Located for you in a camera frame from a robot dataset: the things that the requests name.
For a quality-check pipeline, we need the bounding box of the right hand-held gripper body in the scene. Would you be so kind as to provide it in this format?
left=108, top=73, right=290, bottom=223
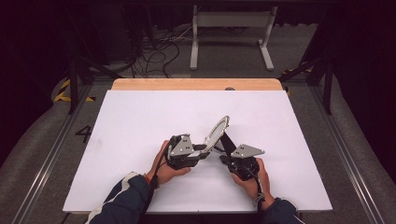
left=219, top=143, right=266, bottom=182

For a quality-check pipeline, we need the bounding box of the tangle of black floor cables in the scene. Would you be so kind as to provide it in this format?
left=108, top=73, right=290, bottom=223
left=130, top=26, right=194, bottom=79

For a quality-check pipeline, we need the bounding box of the white plate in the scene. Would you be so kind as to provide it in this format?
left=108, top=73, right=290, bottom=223
left=190, top=115, right=239, bottom=161

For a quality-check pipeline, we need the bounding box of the aluminium floor rail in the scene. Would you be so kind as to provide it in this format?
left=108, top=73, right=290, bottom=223
left=11, top=83, right=95, bottom=224
left=308, top=83, right=388, bottom=224

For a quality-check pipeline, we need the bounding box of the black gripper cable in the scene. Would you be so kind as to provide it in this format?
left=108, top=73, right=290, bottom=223
left=242, top=165, right=266, bottom=217
left=140, top=139, right=176, bottom=220

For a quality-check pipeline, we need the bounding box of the black metal stand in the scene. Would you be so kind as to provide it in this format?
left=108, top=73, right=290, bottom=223
left=277, top=55, right=334, bottom=116
left=63, top=6, right=123, bottom=115

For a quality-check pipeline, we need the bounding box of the person's left hand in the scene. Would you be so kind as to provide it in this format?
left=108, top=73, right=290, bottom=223
left=145, top=139, right=192, bottom=187

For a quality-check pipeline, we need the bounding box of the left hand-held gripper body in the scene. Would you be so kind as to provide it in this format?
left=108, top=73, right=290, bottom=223
left=163, top=133, right=210, bottom=171

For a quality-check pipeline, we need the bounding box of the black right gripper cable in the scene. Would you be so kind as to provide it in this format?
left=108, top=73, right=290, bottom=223
left=242, top=165, right=266, bottom=217

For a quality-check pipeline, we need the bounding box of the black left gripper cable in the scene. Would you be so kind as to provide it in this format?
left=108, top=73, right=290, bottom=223
left=140, top=139, right=176, bottom=220

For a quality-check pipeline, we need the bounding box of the white metal desk frame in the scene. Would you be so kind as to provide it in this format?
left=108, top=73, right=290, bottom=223
left=189, top=5, right=279, bottom=72

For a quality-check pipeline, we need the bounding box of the person's right hand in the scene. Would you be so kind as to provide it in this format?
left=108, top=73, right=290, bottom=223
left=230, top=157, right=276, bottom=212

